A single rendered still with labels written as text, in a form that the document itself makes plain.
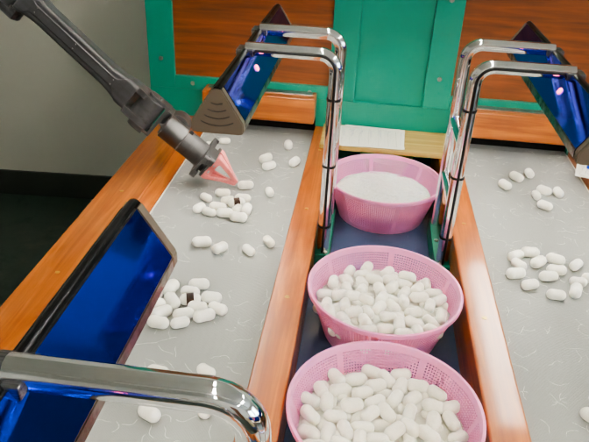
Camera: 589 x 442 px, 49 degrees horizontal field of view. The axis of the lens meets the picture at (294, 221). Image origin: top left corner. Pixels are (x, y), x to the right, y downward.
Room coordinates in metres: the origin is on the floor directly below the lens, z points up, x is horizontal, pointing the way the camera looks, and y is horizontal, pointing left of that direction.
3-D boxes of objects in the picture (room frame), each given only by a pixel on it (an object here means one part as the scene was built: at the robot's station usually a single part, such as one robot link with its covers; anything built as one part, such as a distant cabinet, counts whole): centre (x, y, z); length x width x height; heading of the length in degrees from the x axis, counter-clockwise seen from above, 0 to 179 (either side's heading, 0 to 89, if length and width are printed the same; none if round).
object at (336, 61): (1.19, 0.01, 0.90); 0.20 x 0.19 x 0.45; 174
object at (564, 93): (1.15, -0.47, 1.08); 0.62 x 0.08 x 0.07; 174
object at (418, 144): (1.56, -0.22, 0.77); 0.33 x 0.15 x 0.01; 84
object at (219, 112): (1.20, 0.09, 1.08); 0.62 x 0.08 x 0.07; 174
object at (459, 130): (1.15, -0.39, 0.90); 0.20 x 0.19 x 0.45; 174
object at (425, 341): (0.91, -0.16, 0.72); 0.27 x 0.27 x 0.10
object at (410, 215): (1.35, -0.20, 0.72); 0.27 x 0.27 x 0.10
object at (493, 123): (1.58, -0.57, 0.83); 0.30 x 0.06 x 0.07; 84
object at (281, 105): (1.65, 0.11, 0.83); 0.30 x 0.06 x 0.07; 84
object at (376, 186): (1.35, -0.20, 0.71); 0.22 x 0.22 x 0.06
